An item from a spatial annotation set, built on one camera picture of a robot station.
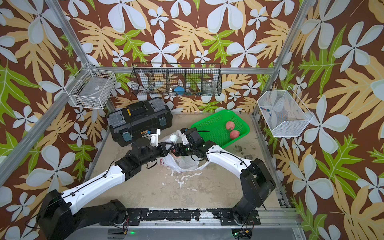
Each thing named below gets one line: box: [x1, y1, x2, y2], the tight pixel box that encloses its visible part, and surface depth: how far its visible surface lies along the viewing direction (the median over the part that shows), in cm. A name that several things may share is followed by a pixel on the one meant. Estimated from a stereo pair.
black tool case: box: [107, 97, 173, 147], surface depth 97 cm
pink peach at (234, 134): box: [230, 130, 240, 140], surface depth 103 cm
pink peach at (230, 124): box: [226, 121, 235, 130], surface depth 108 cm
